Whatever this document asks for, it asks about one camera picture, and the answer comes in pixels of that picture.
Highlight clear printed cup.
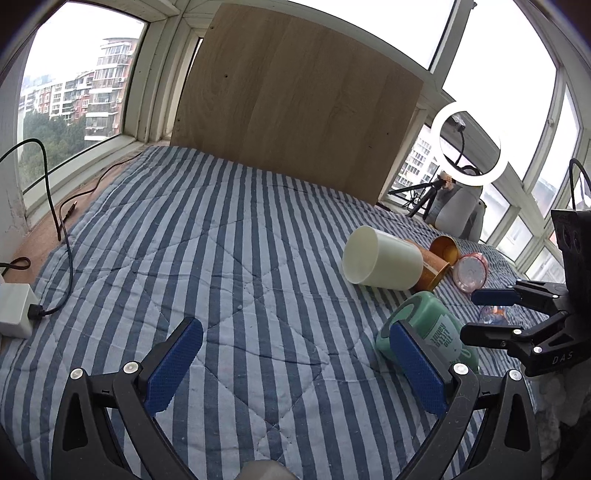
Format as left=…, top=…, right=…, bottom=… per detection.
left=478, top=305, right=509, bottom=326

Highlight white power adapter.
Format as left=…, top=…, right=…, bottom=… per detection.
left=0, top=282, right=40, bottom=340

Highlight gold brown cup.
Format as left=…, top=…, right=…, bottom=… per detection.
left=429, top=235, right=461, bottom=267

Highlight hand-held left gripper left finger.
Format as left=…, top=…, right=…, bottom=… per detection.
left=51, top=318, right=204, bottom=480

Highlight long black power cable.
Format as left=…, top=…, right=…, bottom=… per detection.
left=0, top=138, right=75, bottom=319

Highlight pink transparent cup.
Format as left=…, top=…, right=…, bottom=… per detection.
left=452, top=252, right=489, bottom=292

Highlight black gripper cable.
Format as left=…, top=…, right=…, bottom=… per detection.
left=568, top=158, right=591, bottom=211

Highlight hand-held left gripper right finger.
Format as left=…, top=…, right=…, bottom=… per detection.
left=390, top=320, right=541, bottom=480

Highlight brown plug cable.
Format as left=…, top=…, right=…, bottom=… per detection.
left=59, top=152, right=145, bottom=223

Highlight blue striped quilted blanket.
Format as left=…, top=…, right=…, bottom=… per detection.
left=0, top=145, right=571, bottom=480

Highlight white ring light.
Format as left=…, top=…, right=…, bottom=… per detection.
left=430, top=100, right=509, bottom=188

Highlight green printed cup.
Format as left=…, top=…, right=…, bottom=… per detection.
left=375, top=292, right=481, bottom=372

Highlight short looped black cable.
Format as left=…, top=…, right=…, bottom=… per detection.
left=0, top=257, right=31, bottom=278

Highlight cream white cup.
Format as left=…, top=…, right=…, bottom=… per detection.
left=342, top=225, right=424, bottom=291

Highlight light wooden board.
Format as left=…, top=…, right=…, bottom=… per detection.
left=170, top=2, right=426, bottom=204

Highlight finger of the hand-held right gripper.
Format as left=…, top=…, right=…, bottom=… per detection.
left=460, top=311, right=574, bottom=359
left=471, top=279, right=573, bottom=315

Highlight apartment buildings outside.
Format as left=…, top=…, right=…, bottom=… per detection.
left=18, top=37, right=140, bottom=145

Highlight grey plastic chair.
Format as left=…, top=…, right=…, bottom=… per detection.
left=434, top=182, right=488, bottom=243

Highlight orange cup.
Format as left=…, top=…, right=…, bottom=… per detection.
left=406, top=239, right=451, bottom=293

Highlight black tripod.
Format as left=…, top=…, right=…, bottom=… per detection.
left=388, top=178, right=448, bottom=219

